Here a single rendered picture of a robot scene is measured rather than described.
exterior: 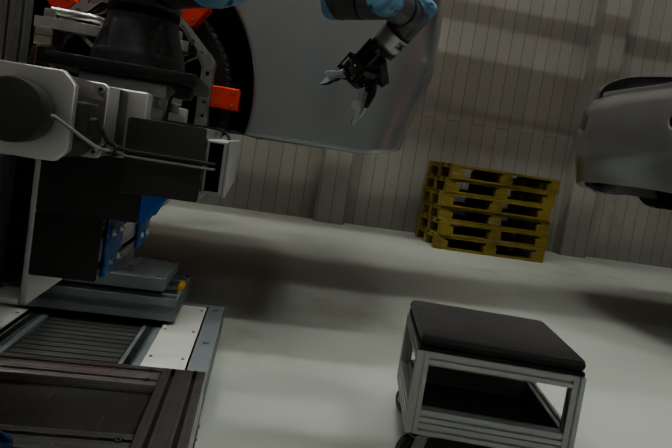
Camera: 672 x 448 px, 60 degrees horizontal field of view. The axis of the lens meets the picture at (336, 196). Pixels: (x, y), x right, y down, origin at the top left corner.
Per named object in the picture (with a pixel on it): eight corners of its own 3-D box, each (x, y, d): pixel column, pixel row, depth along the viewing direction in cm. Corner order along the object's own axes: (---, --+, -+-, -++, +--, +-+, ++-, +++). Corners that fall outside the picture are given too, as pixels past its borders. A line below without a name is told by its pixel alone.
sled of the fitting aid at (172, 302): (188, 296, 229) (191, 272, 228) (173, 325, 193) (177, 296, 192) (55, 280, 222) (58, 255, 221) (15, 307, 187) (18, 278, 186)
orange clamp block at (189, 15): (194, 31, 190) (213, 12, 190) (191, 27, 182) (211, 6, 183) (178, 16, 189) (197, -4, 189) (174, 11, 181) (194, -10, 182)
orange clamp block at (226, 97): (211, 107, 193) (238, 112, 194) (208, 106, 185) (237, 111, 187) (214, 86, 193) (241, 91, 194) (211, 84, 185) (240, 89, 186)
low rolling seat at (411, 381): (392, 468, 140) (415, 332, 138) (387, 404, 176) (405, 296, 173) (569, 500, 138) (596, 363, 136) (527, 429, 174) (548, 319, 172)
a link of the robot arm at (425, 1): (410, -20, 135) (426, -7, 142) (378, 17, 140) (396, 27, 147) (429, 1, 132) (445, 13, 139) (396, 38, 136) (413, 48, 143)
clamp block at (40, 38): (63, 51, 167) (65, 32, 166) (51, 46, 158) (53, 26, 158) (44, 48, 166) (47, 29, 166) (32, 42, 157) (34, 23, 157)
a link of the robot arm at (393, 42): (394, 27, 146) (413, 48, 143) (382, 40, 148) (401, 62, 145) (380, 19, 140) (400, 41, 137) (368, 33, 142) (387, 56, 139)
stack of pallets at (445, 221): (512, 248, 620) (525, 175, 614) (547, 263, 545) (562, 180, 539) (412, 234, 604) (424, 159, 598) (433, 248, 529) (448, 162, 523)
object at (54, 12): (125, 40, 181) (129, 5, 180) (108, 28, 162) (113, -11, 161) (67, 30, 179) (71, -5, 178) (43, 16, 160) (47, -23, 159)
